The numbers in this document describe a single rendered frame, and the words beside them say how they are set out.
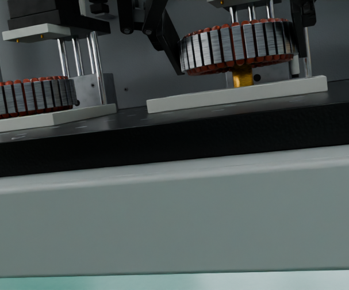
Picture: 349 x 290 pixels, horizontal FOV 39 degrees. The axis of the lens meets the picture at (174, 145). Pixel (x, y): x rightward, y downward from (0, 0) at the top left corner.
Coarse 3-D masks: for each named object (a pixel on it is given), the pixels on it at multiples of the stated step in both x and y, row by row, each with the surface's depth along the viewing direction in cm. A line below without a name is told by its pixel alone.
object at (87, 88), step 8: (80, 80) 65; (88, 80) 65; (96, 80) 64; (104, 80) 66; (112, 80) 68; (80, 88) 65; (88, 88) 65; (96, 88) 64; (112, 88) 68; (80, 96) 65; (88, 96) 65; (96, 96) 65; (112, 96) 68; (80, 104) 65; (88, 104) 65; (96, 104) 65
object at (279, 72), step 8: (280, 64) 58; (288, 64) 58; (256, 72) 58; (264, 72) 58; (272, 72) 58; (280, 72) 58; (288, 72) 57; (232, 80) 59; (256, 80) 58; (264, 80) 58; (272, 80) 58; (280, 80) 58
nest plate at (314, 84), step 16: (288, 80) 46; (304, 80) 38; (320, 80) 38; (176, 96) 41; (192, 96) 41; (208, 96) 41; (224, 96) 40; (240, 96) 40; (256, 96) 40; (272, 96) 39
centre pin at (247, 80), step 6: (234, 66) 46; (240, 66) 46; (246, 66) 46; (234, 72) 46; (240, 72) 46; (246, 72) 46; (234, 78) 47; (240, 78) 46; (246, 78) 46; (252, 78) 47; (234, 84) 47; (240, 84) 46; (246, 84) 46; (252, 84) 47
